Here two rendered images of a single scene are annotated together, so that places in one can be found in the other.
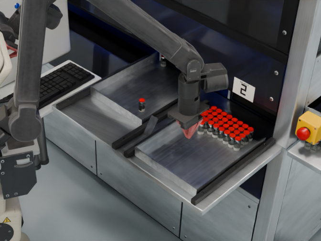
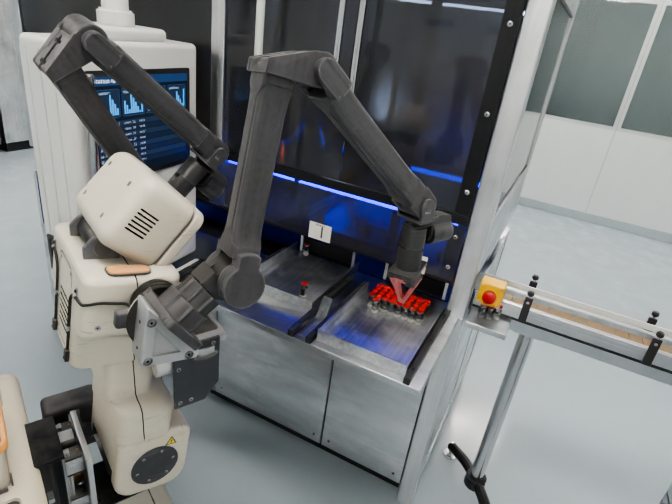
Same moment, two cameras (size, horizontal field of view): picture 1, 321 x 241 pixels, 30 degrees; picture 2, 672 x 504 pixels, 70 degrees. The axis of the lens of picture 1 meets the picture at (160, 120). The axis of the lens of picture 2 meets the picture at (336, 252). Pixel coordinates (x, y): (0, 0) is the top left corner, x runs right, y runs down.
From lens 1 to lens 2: 0.74 m
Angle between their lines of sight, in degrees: 21
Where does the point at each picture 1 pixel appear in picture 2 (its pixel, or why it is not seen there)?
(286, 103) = (466, 268)
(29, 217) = not seen: hidden behind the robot
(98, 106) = not seen: hidden behind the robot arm
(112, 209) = (236, 425)
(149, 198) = (283, 404)
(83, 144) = not seen: hidden behind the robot
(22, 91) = (242, 234)
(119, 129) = (287, 316)
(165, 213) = (304, 419)
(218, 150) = (400, 326)
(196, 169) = (389, 348)
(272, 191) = (443, 370)
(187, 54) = (423, 192)
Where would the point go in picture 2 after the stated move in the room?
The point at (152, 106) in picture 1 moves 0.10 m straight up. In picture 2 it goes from (312, 291) to (315, 263)
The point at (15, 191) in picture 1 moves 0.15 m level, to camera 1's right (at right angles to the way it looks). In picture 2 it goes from (190, 396) to (260, 390)
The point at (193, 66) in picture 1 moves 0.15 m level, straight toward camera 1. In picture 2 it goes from (428, 206) to (458, 236)
